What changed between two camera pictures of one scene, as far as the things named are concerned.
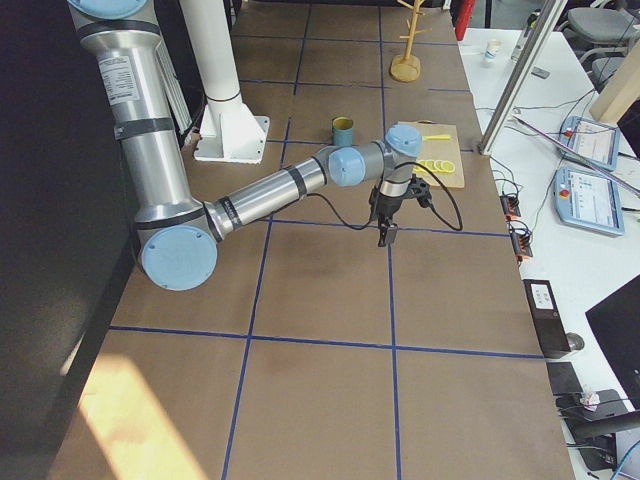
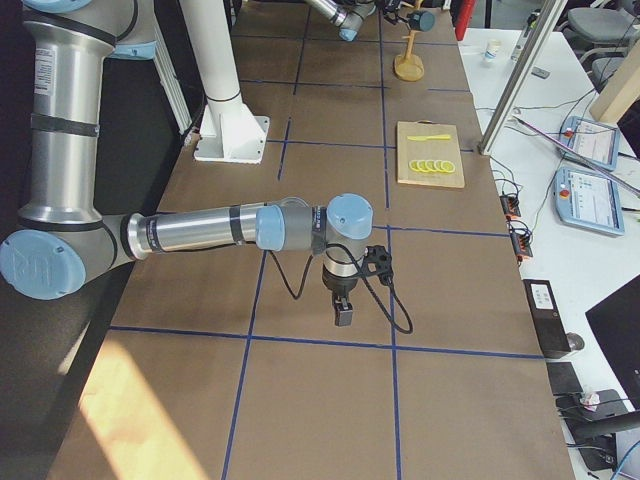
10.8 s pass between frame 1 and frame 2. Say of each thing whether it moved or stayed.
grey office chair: stayed
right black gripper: moved
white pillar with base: stayed
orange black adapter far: stayed
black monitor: stayed
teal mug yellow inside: moved
